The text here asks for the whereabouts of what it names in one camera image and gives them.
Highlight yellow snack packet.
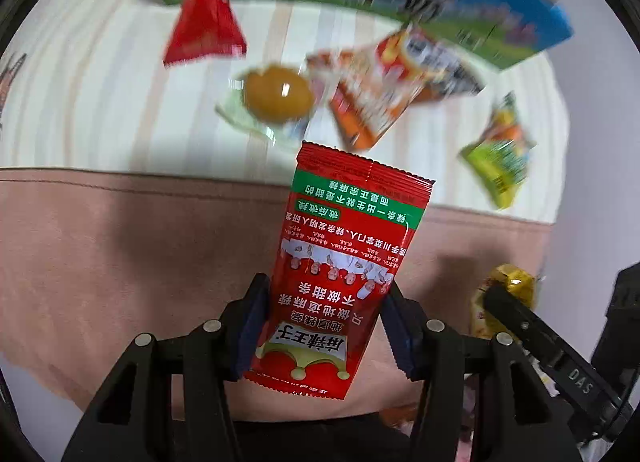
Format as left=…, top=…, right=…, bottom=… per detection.
left=469, top=264, right=537, bottom=340

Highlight green candy bag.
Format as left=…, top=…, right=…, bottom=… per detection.
left=460, top=92, right=535, bottom=210

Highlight red spicy strip packet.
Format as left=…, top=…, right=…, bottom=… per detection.
left=245, top=142, right=433, bottom=399

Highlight orange panda snack packet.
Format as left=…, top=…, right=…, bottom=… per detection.
left=306, top=23, right=485, bottom=151

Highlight packaged braised egg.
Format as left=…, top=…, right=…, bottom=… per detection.
left=216, top=63, right=326, bottom=148

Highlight striped cream blanket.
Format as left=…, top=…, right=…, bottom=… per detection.
left=1, top=0, right=570, bottom=224

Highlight small red triangular packet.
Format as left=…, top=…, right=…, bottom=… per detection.
left=163, top=0, right=247, bottom=66

